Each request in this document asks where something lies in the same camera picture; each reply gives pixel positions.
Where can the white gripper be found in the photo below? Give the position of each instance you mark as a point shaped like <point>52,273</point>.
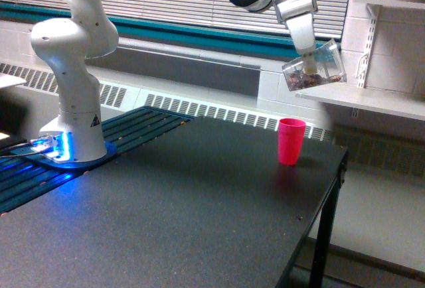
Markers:
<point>297,15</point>

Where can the clear plastic cup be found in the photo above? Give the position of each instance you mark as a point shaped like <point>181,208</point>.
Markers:
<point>329,69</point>

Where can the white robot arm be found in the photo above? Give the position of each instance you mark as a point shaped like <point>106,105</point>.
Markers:
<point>75,135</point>

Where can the pink plastic cup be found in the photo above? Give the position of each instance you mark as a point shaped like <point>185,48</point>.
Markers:
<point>290,140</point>

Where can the white upper shelf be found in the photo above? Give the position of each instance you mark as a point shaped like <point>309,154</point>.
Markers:
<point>391,3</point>

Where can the black table leg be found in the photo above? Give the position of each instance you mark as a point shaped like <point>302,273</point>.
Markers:
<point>325,227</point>

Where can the white baseboard heater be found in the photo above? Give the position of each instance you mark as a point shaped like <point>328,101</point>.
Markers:
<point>37,98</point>

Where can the blue slotted mounting rails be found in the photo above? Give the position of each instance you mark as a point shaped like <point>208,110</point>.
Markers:
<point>23,180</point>

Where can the white shelf bracket rail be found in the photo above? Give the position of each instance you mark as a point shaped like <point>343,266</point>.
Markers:
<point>364,61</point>

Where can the white wall shelf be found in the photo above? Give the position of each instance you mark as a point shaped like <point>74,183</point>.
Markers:
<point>380,101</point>

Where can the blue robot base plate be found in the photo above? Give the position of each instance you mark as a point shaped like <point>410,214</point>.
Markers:
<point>75,166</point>

